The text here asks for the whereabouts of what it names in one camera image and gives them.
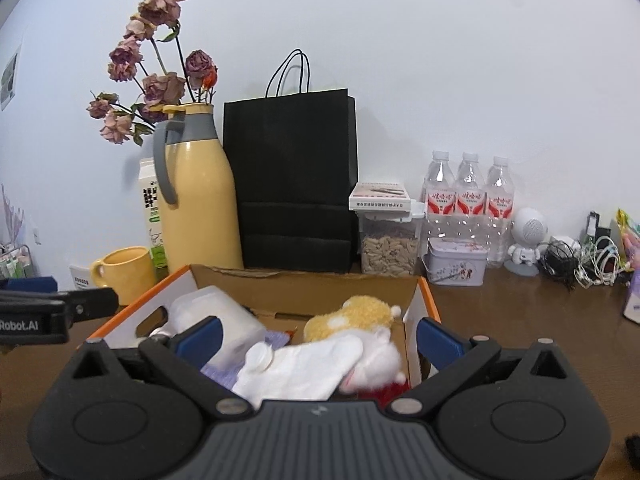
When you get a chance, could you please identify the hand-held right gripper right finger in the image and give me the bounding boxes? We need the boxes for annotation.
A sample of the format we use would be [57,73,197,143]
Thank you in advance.
[385,316,568,417]

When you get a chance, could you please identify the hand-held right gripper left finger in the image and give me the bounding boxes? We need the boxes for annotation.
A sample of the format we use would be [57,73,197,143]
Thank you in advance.
[71,316,253,418]

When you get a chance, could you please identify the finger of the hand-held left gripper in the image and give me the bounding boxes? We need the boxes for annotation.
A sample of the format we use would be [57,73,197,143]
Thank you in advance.
[0,275,59,295]
[0,287,120,345]

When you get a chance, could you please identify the purple cloth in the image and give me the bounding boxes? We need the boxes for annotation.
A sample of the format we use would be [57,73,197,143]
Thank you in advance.
[200,330,291,391]

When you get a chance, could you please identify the clear plastic box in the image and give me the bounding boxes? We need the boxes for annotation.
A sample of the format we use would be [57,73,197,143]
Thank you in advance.
[167,285,268,368]

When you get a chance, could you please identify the white plush toy red trim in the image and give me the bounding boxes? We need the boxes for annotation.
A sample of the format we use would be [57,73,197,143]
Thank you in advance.
[340,332,411,401]

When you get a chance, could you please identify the yellow and white plush toy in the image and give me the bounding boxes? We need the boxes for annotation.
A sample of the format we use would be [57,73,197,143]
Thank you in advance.
[303,296,402,346]

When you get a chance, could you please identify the white cloth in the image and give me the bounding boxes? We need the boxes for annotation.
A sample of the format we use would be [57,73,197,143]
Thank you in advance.
[232,334,363,408]

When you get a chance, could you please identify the red cardboard box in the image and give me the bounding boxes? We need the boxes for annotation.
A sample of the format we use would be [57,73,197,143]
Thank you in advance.
[75,263,443,396]

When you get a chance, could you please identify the white sign card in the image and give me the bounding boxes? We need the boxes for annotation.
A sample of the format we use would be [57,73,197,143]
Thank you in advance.
[69,265,103,290]

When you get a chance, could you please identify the yellow mug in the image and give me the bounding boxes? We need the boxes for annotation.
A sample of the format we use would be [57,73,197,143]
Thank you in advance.
[90,246,157,306]

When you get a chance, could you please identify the printed tin box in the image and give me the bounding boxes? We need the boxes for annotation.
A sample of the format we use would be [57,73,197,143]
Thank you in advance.
[421,237,489,287]

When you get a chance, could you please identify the clear container of nuts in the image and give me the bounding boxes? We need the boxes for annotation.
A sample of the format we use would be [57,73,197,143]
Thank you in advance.
[357,205,426,277]

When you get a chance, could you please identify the white milk carton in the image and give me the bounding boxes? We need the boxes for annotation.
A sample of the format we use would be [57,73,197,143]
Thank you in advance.
[138,157,169,281]

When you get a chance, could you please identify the yellow thermos jug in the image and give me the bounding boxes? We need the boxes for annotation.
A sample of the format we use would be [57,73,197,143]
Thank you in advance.
[152,103,244,271]

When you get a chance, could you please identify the white robot figurine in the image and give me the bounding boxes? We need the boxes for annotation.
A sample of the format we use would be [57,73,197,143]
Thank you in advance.
[504,206,549,277]

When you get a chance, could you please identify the flat white box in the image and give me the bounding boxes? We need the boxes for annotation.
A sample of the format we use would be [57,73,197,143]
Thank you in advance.
[348,181,415,213]

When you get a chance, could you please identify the black paper bag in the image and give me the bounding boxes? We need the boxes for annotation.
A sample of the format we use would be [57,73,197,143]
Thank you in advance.
[222,49,359,274]

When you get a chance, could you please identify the white lavender box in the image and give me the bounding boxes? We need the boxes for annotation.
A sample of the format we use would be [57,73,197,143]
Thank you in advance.
[621,255,640,323]

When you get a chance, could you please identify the colourful snack packets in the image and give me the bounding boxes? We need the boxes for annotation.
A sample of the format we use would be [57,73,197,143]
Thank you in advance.
[616,208,640,251]

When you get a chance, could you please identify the dried rose bouquet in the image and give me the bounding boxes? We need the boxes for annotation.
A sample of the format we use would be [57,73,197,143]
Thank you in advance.
[87,0,219,146]

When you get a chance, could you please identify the purple wall decal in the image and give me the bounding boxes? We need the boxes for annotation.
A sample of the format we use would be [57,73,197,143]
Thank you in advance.
[0,184,26,248]

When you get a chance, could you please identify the tangle of charger cables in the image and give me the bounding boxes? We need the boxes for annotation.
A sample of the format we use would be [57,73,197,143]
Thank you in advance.
[540,210,633,291]

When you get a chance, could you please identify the wall poster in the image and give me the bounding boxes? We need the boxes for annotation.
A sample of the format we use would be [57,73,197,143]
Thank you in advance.
[0,45,23,112]

